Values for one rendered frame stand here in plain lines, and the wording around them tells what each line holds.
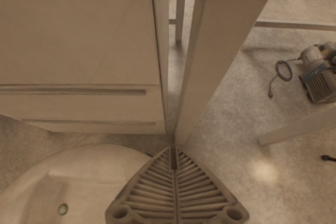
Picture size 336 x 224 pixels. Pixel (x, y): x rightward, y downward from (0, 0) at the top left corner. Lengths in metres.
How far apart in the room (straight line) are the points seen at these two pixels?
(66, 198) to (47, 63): 0.40
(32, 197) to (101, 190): 0.17
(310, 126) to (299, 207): 0.47
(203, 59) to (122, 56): 0.10
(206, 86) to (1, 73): 0.33
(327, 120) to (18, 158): 1.39
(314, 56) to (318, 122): 0.69
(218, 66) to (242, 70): 0.91
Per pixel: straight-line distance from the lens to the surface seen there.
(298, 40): 1.60
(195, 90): 0.23
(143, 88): 0.24
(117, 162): 0.42
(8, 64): 0.30
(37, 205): 0.55
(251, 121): 0.92
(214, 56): 0.17
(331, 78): 1.16
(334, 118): 0.61
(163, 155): 0.16
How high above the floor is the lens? 0.75
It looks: 67 degrees down
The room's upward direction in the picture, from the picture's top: 2 degrees counter-clockwise
